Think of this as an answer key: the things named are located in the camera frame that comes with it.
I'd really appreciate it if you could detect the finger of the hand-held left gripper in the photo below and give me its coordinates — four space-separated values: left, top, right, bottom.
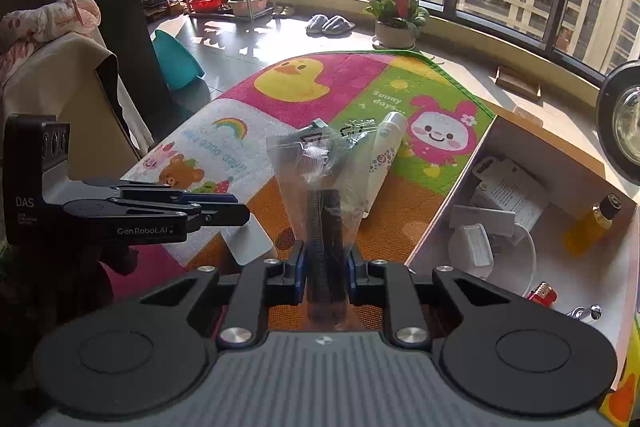
172 202 251 230
82 177 239 208

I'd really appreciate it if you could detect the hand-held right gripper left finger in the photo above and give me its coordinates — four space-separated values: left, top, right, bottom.
140 239 307 350

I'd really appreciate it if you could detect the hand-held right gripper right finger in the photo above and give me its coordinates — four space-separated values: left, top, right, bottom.
347 247 501 350

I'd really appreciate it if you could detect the clear plastic bag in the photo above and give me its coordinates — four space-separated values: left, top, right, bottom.
266 119 378 329

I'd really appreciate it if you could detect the pale rounded plastic case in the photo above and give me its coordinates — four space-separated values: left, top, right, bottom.
451 223 495 269

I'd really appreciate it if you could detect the brown cardboard box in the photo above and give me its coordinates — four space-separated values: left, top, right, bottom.
405 114 640 388

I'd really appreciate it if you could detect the white cardboard box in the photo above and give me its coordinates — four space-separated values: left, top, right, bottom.
220 214 277 266

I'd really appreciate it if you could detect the beige cloth cover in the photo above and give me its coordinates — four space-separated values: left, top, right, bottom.
0 32 151 188

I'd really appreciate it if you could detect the white dotted tube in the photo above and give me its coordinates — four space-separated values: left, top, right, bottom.
362 112 409 219

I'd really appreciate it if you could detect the white rectangular plug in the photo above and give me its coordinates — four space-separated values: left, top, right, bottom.
448 205 516 238

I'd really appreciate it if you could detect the teal plastic stool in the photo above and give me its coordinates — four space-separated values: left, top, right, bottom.
151 28 206 92

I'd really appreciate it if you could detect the white round dish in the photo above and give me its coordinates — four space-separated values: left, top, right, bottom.
447 227 537 299

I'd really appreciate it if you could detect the pink printed blanket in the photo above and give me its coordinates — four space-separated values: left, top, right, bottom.
0 0 102 82

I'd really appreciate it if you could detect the white printed packet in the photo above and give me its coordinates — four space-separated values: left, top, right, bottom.
471 156 548 240

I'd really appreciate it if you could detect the red lighter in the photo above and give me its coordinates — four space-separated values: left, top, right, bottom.
527 282 558 308

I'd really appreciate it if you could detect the pale plastic basin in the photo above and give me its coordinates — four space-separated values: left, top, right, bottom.
227 0 271 18

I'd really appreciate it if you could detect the grey slipper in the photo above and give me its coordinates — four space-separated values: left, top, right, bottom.
305 13 334 36
322 17 357 36

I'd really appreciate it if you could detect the colourful printed play mat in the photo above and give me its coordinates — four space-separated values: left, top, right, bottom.
102 50 640 427

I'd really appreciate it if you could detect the silver metal clip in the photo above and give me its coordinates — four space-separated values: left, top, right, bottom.
567 304 603 323

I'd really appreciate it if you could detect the yellow bottle black cap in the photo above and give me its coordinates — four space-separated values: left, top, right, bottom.
564 194 623 258

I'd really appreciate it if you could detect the brown cardboard piece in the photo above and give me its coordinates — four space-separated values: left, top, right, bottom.
495 66 542 102

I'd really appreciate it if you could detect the pink orchid in white pot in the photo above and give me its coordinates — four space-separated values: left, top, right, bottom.
362 0 436 52

